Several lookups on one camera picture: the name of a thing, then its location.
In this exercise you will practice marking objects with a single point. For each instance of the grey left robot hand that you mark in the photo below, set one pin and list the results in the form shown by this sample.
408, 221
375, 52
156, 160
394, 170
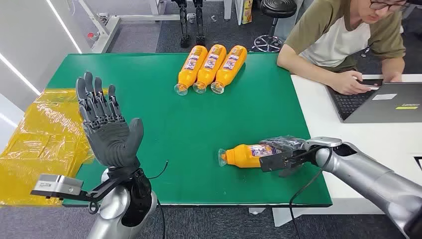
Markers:
108, 138

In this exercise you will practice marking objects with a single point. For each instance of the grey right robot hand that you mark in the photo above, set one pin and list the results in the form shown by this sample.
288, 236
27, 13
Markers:
285, 142

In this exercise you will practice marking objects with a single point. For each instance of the orange bottle with clear cap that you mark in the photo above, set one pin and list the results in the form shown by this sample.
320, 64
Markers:
242, 155
229, 67
210, 66
191, 67

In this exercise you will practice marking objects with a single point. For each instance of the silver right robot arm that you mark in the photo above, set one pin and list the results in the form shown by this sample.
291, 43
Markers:
369, 178

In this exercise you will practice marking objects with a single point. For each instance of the yellow plastic-wrapped cardboard box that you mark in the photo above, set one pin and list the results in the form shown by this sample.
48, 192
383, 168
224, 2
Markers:
39, 145

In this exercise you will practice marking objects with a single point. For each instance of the green table mat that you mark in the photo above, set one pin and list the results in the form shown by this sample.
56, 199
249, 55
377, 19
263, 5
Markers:
184, 132

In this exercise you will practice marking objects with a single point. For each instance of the grey laptop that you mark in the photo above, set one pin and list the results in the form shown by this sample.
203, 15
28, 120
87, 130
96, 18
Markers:
379, 105

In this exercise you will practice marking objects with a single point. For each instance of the person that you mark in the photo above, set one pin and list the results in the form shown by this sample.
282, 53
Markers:
329, 36

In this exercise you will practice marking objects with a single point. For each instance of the black round stool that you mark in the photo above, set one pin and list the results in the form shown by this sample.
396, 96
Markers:
277, 10

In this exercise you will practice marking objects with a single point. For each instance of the yellow printed carton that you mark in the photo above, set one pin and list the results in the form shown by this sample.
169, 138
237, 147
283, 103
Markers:
247, 11

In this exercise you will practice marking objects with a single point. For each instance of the black robot legs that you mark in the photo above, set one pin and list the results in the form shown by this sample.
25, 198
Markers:
184, 23

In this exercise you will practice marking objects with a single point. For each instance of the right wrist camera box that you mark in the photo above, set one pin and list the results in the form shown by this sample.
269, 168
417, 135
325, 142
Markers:
275, 161

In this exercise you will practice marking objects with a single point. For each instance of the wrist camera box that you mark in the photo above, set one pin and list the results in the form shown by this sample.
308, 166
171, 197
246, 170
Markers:
57, 186
275, 161

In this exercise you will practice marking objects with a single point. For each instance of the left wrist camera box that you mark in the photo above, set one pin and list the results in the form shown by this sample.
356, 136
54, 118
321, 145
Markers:
57, 186

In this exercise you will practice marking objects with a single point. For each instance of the white metal table frame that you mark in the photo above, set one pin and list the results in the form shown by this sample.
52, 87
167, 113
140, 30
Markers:
108, 26

